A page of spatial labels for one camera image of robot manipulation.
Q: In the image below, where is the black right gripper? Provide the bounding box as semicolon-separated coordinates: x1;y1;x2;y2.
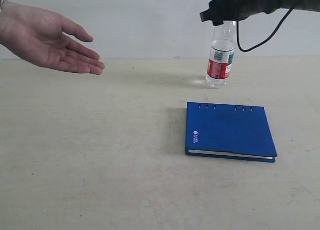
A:
200;0;269;25

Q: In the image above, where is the clear water bottle red cap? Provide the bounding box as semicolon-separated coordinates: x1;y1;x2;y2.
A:
206;21;237;88

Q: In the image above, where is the blue ring binder notebook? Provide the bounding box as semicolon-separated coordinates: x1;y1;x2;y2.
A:
185;102;278;163

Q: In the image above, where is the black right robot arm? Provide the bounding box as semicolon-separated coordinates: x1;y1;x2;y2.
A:
200;0;320;26

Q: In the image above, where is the person's open bare hand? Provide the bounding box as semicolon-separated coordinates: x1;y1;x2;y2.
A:
0;0;105;75

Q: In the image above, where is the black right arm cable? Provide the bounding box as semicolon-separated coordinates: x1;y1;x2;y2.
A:
235;0;316;53

